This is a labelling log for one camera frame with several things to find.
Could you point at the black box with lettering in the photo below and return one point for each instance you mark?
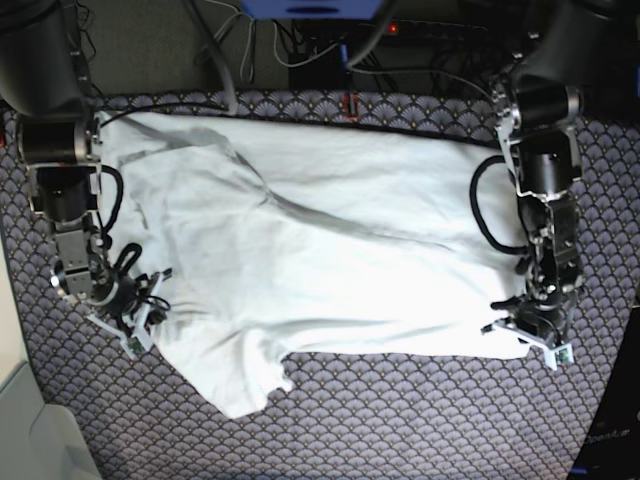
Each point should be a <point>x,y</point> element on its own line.
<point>611,448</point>

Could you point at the white T-shirt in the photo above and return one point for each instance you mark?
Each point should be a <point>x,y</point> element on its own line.
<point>288,238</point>

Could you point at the white plastic bin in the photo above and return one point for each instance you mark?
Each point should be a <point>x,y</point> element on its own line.
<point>39,440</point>

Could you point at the black power strip red light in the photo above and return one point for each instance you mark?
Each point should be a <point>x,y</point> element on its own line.
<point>423,27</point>

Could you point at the blue box at top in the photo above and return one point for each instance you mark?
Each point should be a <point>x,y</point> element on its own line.
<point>312,9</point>

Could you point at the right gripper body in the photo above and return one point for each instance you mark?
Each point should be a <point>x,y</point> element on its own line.
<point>130,310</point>

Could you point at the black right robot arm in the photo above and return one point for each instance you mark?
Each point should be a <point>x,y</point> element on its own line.
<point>45,78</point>

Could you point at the patterned fan-print table cloth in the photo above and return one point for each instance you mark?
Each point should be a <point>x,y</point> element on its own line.
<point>370,417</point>

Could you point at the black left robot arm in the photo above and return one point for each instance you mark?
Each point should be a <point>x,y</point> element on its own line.
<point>537,104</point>

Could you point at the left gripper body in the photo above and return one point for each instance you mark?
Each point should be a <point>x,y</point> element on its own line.
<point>539,324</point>

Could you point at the red black table clamp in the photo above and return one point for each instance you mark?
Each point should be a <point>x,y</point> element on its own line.
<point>351,107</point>

